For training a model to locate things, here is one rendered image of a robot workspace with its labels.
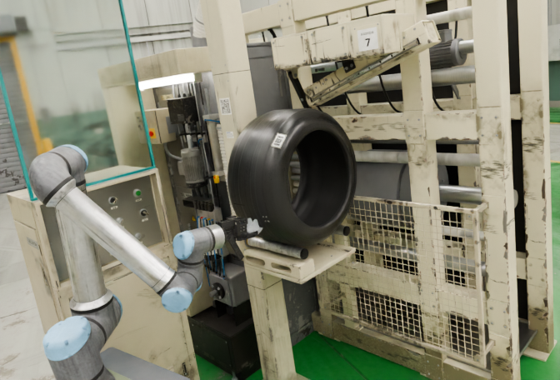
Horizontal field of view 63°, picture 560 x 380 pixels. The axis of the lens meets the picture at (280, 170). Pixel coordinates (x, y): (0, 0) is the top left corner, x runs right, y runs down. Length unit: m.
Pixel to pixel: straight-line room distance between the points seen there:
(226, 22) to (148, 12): 9.23
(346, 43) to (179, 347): 1.64
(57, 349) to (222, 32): 1.35
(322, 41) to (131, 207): 1.14
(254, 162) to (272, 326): 0.95
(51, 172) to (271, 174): 0.73
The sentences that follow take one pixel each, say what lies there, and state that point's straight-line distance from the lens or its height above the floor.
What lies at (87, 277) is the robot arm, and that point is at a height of 1.02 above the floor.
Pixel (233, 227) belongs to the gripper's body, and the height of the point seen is 1.09.
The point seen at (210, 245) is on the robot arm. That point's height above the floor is 1.07.
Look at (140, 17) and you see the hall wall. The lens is 11.24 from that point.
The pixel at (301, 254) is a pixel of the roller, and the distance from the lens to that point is 1.87.
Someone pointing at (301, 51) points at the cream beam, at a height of 1.70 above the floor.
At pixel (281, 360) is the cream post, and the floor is 0.22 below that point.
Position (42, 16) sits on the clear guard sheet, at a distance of 2.11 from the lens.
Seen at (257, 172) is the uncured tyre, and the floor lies 1.27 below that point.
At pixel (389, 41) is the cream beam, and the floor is 1.68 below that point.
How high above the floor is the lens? 1.62
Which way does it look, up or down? 12 degrees down
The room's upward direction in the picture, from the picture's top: 8 degrees counter-clockwise
